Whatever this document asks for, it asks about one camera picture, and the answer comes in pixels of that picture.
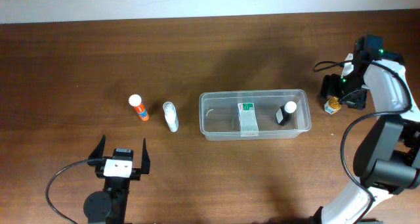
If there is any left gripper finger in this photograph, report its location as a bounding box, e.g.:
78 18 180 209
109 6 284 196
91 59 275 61
140 139 151 175
87 135 106 167

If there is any small jar gold lid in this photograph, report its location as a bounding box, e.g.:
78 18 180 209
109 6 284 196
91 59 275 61
324 97 341 114

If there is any white spray bottle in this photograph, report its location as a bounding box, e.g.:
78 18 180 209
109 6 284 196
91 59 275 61
163 102 179 133

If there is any orange tube white cap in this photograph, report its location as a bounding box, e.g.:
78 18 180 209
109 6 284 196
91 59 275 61
129 94 149 121

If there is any dark bottle white cap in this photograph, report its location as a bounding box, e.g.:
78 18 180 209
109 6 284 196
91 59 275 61
276 101 297 126

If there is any white green medicine box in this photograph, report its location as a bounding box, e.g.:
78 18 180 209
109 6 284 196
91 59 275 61
238 102 259 137

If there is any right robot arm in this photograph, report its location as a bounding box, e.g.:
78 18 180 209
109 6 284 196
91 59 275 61
308 35 419 224

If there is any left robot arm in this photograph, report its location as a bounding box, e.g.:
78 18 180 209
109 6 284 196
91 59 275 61
83 136 151 223

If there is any clear plastic container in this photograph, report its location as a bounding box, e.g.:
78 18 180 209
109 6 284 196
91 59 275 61
199 89 312 141

